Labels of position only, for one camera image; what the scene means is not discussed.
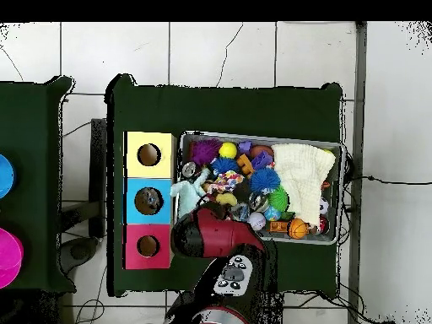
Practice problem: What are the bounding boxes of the mint green waffle cloth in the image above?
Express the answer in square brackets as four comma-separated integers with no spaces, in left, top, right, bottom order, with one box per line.
[169,168,212,220]

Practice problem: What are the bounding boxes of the wooden box with three holes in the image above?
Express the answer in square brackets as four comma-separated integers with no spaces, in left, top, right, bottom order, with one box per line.
[122,130,177,270]

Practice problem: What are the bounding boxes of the clear mesh bin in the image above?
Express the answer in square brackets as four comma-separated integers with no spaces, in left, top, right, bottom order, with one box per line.
[174,130,347,246]

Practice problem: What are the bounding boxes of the blue rubber koosh ball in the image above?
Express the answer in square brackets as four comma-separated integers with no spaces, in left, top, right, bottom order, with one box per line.
[250,166,282,195]
[211,156,240,176]

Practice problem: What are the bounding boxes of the purple spiky ball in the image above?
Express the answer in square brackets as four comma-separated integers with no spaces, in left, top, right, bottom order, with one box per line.
[190,138,222,166]

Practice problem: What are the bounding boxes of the yellow smooth ball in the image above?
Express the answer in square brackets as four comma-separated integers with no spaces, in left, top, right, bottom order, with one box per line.
[218,141,239,159]

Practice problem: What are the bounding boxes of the purple plastic building block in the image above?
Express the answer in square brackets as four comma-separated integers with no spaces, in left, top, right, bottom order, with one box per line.
[251,150,273,170]

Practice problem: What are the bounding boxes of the white toy baseball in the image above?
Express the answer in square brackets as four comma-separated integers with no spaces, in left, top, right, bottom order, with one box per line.
[246,211,267,232]

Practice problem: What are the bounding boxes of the green rubber koosh ball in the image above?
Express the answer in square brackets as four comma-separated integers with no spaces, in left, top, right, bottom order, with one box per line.
[267,185,290,213]

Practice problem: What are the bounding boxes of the dark green table cloth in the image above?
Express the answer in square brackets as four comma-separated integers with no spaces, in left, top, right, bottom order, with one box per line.
[0,76,76,293]
[105,73,345,298]

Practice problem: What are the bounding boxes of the cream waffle cloth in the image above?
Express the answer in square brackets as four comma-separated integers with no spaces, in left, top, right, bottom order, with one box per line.
[271,143,337,226]

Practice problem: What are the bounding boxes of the orange toy basketball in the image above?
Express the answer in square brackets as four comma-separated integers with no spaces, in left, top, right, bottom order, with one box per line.
[287,218,310,240]

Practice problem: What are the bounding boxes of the blue round disc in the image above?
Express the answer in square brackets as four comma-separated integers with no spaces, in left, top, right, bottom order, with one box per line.
[0,154,16,199]

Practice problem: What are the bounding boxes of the magenta round disc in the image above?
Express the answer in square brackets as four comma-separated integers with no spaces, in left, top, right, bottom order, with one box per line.
[0,227,24,289]

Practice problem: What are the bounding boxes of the black cable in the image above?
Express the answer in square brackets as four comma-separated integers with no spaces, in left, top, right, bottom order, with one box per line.
[347,175,432,186]

